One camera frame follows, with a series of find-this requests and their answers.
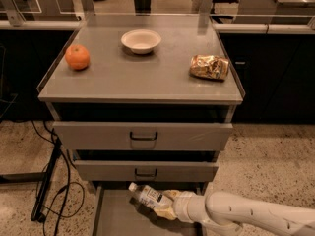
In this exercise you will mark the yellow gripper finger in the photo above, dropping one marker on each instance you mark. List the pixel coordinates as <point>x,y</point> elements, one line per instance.
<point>165,212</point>
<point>172,194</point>

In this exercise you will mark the blue label plastic bottle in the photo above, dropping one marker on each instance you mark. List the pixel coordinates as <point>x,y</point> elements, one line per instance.
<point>149,197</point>

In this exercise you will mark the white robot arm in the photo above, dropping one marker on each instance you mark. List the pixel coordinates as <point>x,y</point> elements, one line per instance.
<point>226,213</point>

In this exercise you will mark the bottom grey open drawer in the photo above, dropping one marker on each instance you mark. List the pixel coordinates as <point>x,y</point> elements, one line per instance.
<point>117,213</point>

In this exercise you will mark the middle grey drawer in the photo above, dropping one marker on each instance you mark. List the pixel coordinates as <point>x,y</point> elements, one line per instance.
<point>158,171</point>

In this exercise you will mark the grey drawer cabinet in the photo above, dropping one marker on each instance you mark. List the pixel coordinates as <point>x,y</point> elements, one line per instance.
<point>120,86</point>

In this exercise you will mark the top grey drawer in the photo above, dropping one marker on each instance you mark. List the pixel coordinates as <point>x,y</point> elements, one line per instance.
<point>142,136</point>

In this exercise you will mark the black table leg bar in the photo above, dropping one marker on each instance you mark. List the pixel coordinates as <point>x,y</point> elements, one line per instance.
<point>36,214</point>

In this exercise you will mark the crushed gold chip bag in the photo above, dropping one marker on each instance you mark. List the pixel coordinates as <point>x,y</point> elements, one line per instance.
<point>210,67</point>

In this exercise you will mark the white paper bowl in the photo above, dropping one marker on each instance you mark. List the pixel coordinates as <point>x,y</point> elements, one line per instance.
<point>141,41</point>

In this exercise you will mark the orange fruit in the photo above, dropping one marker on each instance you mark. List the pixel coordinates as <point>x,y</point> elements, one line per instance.
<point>77,57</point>

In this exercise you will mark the white horizontal rail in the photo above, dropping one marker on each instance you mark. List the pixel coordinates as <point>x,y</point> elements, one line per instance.
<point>224,28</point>

